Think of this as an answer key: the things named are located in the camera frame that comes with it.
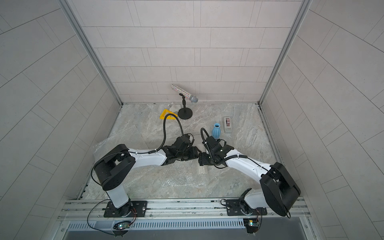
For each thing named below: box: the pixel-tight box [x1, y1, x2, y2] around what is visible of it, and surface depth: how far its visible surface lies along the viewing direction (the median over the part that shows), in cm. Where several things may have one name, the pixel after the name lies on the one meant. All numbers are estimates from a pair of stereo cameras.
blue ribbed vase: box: [212, 123, 221, 139], surface depth 93 cm
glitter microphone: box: [171, 84, 199, 104], surface depth 95 cm
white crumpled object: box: [169, 104, 181, 113], surface depth 113 cm
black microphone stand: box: [178, 93, 193, 120], surface depth 111 cm
